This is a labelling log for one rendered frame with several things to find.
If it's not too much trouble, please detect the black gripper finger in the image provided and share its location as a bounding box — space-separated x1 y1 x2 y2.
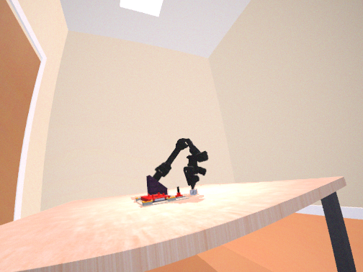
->
184 172 195 186
191 179 199 189

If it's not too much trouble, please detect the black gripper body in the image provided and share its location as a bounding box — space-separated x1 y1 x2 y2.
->
183 162 200 180

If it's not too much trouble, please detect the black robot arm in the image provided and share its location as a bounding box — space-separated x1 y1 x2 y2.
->
153 138 209 181

